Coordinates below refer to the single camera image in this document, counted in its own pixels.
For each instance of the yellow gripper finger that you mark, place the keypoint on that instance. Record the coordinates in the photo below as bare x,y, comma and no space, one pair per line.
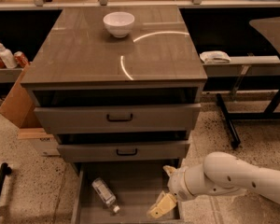
165,203
169,170

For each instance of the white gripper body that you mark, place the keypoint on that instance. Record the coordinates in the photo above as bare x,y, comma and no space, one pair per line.
176,183

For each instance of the clear plastic water bottle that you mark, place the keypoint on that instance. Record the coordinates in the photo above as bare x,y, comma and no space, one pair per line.
106,195

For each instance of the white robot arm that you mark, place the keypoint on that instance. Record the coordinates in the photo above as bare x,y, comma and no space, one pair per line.
219,174

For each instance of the middle grey drawer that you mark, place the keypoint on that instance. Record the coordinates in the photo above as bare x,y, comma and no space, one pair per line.
139,151

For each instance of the grey drawer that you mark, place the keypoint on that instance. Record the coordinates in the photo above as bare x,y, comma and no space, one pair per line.
139,151
118,119
136,185

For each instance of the bottom grey drawer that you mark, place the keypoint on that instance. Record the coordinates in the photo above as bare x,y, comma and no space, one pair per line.
136,185

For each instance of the top grey drawer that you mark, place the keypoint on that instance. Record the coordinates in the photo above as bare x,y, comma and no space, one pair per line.
118,119

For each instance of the grey drawer cabinet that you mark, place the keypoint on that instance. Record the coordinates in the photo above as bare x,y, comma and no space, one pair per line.
82,64

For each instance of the white pump bottle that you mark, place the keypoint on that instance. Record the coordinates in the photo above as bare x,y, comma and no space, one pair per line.
7,57

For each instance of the folded white cloth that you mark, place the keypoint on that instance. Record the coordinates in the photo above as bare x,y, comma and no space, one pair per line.
215,56

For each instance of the white cardboard box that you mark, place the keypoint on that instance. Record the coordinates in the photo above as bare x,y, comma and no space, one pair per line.
43,143

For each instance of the white ceramic bowl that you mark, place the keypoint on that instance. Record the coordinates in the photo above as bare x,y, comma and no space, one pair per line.
119,24

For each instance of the brown cardboard box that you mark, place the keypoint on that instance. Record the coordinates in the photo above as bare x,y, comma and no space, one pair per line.
18,107

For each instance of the dark round table top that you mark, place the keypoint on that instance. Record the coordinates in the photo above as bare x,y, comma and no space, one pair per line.
270,29

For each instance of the black table leg frame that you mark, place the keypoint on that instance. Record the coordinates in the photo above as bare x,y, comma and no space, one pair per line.
269,113

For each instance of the grey shelf rail right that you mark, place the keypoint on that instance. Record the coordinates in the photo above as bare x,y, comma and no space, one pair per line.
252,66

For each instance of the grey shelf rail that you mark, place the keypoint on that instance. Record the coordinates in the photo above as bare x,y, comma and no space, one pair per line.
9,75
252,66

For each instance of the grey shelf rail left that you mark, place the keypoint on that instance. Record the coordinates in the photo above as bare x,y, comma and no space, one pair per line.
9,75

